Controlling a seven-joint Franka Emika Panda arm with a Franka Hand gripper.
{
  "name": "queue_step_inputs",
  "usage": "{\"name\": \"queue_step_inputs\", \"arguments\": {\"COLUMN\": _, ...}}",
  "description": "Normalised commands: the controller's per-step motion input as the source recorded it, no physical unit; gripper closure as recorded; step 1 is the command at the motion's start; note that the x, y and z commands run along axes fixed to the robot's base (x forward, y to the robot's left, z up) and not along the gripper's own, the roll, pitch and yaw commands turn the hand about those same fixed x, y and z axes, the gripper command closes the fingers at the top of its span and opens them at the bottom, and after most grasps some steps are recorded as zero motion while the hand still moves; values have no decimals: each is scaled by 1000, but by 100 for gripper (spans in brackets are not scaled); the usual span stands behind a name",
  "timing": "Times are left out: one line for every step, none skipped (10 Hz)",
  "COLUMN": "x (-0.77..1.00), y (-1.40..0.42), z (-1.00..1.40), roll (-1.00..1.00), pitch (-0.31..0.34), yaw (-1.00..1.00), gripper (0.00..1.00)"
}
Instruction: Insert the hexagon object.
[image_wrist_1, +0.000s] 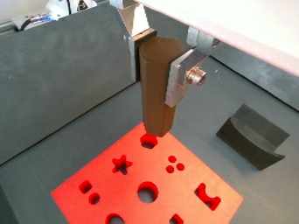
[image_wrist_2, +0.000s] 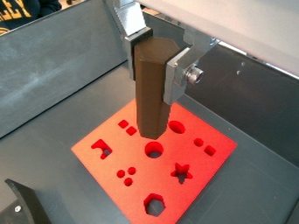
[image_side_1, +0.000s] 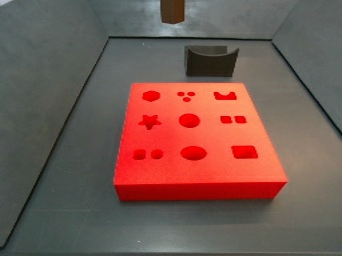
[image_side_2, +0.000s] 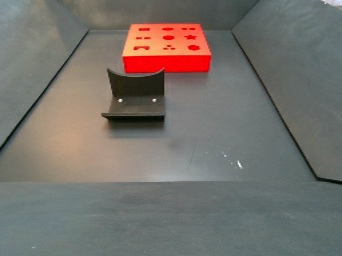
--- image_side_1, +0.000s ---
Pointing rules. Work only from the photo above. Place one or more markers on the red shape sorting board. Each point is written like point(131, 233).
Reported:
point(195, 145)

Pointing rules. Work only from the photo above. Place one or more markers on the dark grey curved block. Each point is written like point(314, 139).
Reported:
point(210, 61)

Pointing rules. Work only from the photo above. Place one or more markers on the brown hexagon prism peg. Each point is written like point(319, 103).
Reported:
point(172, 11)

